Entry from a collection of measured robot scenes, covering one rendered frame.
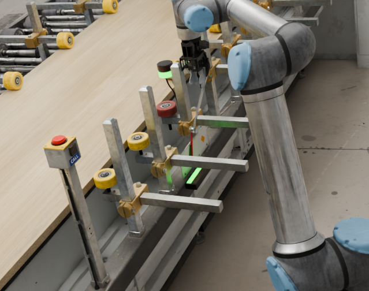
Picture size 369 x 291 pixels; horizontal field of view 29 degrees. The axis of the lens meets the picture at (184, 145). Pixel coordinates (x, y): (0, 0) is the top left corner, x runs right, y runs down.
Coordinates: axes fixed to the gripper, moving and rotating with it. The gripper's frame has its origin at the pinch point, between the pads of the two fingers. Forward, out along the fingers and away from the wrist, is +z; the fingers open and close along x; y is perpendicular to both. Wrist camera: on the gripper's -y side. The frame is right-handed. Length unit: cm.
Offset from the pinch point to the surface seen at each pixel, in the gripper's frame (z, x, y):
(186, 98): 4.7, -5.9, 2.9
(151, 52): 11, -49, -52
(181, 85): -1.5, -6.1, 4.2
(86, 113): 11, -50, 7
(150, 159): 18.7, -13.4, 24.9
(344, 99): 101, 7, -182
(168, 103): 10.7, -17.2, -3.3
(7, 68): 21, -134, -51
